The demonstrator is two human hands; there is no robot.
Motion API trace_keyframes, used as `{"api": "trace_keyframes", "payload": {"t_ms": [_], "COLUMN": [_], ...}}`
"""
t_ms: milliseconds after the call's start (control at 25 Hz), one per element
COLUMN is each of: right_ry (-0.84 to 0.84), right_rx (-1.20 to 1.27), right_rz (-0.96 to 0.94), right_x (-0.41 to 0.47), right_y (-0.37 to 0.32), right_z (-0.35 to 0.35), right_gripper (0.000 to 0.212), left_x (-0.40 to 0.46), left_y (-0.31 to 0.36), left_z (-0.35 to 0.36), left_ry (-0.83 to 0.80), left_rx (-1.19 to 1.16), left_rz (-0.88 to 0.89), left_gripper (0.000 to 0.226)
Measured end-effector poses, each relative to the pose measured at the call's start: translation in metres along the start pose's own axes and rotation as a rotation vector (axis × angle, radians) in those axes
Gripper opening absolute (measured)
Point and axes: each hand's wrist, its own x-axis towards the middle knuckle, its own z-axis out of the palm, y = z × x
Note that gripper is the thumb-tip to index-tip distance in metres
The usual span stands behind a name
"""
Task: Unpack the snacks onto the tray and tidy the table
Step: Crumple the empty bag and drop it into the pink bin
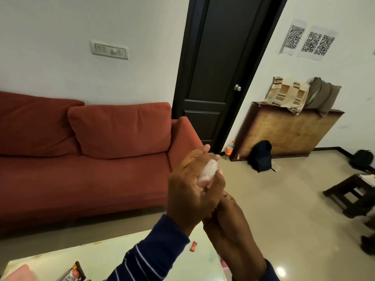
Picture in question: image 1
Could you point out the person's right hand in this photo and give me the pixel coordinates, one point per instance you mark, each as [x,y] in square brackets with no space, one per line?
[231,231]

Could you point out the person's left hand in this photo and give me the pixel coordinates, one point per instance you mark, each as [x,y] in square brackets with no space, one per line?
[183,196]

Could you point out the person's left thumb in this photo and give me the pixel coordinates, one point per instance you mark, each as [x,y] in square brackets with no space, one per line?
[216,188]

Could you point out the person's right fingers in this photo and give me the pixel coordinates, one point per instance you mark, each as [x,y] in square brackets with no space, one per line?
[225,206]

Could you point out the clear white plastic wrapper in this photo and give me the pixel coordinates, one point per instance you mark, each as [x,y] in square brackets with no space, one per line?
[208,172]

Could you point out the person's left forearm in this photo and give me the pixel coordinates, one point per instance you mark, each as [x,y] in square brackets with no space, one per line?
[152,254]

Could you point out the person's right forearm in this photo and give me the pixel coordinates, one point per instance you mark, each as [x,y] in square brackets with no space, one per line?
[257,273]

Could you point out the orange drink bottle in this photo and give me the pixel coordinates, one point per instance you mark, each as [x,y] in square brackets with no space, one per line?
[229,148]

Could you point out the red candy wrapper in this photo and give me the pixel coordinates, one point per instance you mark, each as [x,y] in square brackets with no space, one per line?
[193,246]

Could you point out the black backpack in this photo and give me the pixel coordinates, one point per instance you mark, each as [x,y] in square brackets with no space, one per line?
[260,156]

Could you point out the small pink object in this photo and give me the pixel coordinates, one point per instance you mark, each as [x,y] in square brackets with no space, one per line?
[223,264]

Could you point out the brown wooden board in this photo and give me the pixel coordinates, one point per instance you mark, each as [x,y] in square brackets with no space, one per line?
[287,131]

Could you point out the silver door knob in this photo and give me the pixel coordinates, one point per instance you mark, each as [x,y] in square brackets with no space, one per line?
[237,87]

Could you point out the red sofa back cushion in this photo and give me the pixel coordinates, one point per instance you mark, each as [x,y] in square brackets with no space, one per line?
[32,125]
[123,128]

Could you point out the striped beige cushion cover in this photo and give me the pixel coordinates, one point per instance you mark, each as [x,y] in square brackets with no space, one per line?
[288,95]

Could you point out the dark wooden door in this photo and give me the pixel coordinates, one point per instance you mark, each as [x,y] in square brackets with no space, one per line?
[222,67]

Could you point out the dark wooden stool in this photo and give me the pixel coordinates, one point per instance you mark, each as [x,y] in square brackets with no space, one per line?
[351,196]

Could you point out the red fabric sofa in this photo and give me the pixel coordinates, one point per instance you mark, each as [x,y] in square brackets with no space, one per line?
[88,184]

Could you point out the grey cushion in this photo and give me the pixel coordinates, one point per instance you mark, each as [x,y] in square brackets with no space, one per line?
[322,95]

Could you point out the black bag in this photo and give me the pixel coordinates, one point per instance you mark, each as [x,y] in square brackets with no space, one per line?
[361,159]

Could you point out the dark snack packet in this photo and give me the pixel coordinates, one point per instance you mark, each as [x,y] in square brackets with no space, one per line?
[74,273]

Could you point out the narrow printed paper sheet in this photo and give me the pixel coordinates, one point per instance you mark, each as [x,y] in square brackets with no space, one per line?
[294,37]

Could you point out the wide printed paper sheet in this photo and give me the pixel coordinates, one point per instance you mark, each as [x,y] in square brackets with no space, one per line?
[318,43]

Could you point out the pink cloth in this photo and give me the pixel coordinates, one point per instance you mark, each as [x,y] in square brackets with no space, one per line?
[19,273]

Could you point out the white wall switch panel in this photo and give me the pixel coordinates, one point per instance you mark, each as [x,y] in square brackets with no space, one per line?
[110,50]

